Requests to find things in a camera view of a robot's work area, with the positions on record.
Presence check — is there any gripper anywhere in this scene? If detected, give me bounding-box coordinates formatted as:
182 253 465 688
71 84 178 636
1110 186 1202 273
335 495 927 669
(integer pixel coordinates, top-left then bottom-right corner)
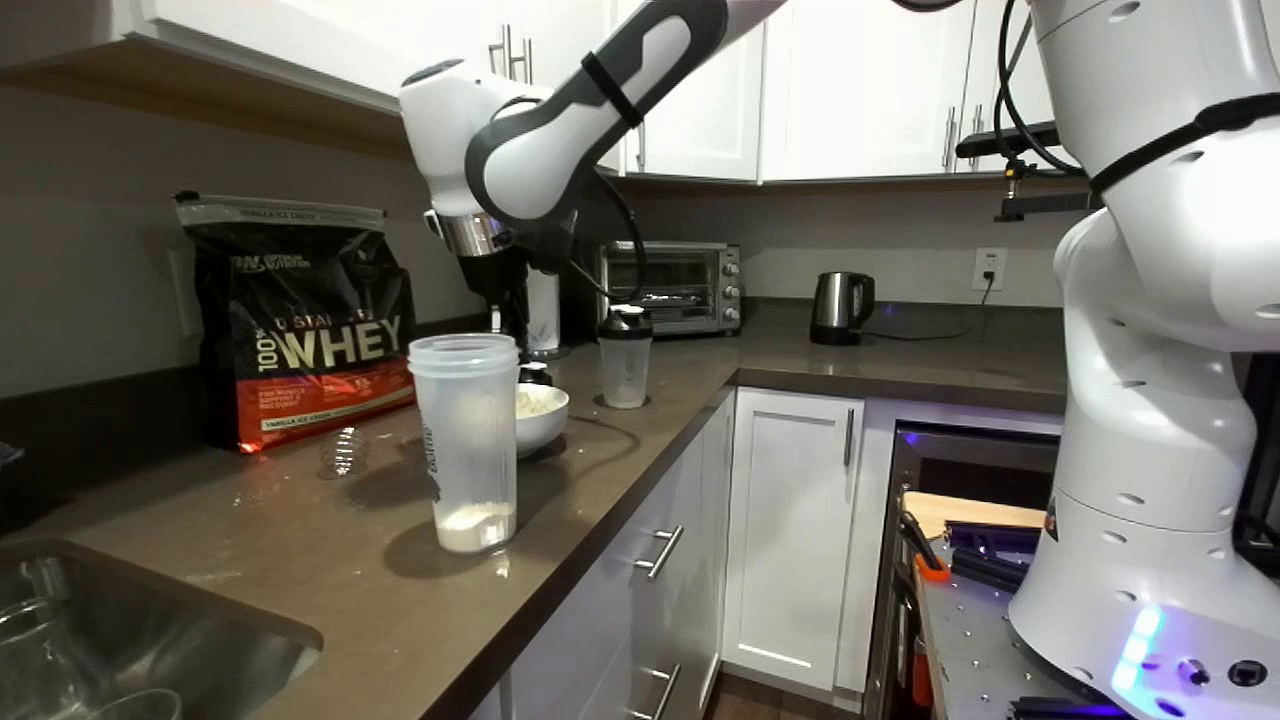
455 243 554 388

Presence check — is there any white bowl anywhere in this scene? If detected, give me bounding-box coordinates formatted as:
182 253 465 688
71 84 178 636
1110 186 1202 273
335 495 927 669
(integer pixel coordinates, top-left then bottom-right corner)
514 384 571 460

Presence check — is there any small shaker bottle black lid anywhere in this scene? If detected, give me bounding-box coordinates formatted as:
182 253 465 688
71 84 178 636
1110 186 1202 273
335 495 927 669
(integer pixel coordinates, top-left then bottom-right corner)
597 304 655 411

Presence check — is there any large clear shaker bottle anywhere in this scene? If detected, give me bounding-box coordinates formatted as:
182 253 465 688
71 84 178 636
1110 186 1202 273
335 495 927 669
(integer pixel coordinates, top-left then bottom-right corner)
407 333 522 555

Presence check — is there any black whey powder bag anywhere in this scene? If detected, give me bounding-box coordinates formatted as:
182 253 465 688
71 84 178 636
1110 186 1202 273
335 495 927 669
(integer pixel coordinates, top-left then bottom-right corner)
174 191 420 454

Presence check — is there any white paper towel roll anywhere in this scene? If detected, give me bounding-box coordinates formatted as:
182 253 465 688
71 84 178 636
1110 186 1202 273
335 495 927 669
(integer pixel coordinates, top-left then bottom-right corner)
526 268 565 359

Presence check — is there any toaster oven door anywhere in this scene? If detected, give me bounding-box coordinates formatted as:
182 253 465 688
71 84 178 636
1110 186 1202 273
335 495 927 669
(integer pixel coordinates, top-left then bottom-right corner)
603 250 717 326

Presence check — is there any silver toaster oven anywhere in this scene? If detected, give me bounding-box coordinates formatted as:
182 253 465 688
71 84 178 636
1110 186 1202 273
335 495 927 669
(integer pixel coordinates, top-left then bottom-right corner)
596 240 745 338

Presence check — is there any white drawer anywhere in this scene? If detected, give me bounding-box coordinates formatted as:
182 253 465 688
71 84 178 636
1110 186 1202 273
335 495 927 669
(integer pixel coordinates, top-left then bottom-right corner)
505 395 736 720

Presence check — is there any white lower cabinet door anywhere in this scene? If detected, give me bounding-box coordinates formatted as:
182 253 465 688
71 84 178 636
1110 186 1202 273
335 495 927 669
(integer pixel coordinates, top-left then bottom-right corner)
721 387 867 693

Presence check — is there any white cabinet door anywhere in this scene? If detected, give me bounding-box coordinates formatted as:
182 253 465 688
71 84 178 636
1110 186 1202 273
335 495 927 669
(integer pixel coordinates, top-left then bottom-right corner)
721 387 867 693
620 0 767 184
760 0 977 184

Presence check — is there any steel electric kettle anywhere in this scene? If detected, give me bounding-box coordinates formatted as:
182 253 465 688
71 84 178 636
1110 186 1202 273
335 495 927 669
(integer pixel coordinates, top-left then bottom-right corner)
808 270 878 348

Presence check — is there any white upper cabinet door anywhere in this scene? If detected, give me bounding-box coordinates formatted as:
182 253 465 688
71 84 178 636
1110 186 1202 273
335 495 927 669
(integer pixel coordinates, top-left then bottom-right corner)
620 0 767 184
760 0 977 184

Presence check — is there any white upper cabinet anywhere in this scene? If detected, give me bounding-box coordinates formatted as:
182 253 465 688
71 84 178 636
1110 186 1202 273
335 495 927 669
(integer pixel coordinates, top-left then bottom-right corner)
0 0 1061 188

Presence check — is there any built-in steel appliance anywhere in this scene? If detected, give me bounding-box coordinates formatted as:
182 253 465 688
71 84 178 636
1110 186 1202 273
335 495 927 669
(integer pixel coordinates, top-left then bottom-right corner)
864 419 1063 720

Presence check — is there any wooden board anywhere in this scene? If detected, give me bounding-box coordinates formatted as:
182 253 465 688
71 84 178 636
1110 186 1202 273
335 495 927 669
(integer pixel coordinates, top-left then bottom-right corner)
903 489 1048 542

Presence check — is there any steel sink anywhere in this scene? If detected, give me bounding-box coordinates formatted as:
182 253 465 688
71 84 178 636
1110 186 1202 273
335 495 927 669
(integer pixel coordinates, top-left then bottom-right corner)
0 538 325 720

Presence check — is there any bundle of black bars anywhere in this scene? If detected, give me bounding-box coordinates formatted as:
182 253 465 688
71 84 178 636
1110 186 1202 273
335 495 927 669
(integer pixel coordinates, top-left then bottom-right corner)
943 518 1043 593

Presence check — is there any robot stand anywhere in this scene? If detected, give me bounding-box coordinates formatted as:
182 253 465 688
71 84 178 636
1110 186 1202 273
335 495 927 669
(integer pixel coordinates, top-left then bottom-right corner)
898 488 1141 720

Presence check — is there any clear glass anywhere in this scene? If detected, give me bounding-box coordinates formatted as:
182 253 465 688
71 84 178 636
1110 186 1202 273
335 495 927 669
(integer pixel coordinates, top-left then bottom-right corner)
0 598 183 720

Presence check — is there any wire shaker ball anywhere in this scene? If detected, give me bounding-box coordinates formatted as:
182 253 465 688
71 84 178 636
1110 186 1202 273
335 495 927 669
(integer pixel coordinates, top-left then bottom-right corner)
319 426 370 480

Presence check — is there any drawer handle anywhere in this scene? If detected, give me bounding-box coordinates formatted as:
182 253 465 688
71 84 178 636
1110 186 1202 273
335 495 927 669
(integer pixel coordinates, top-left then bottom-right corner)
633 524 686 582
628 663 683 720

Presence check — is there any black cable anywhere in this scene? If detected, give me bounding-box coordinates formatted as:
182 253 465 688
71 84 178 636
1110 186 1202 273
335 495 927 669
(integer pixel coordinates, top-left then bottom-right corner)
864 272 1001 343

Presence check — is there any camera on mount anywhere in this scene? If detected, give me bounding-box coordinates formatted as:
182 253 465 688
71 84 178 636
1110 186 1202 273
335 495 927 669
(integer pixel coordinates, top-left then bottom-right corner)
954 119 1103 223

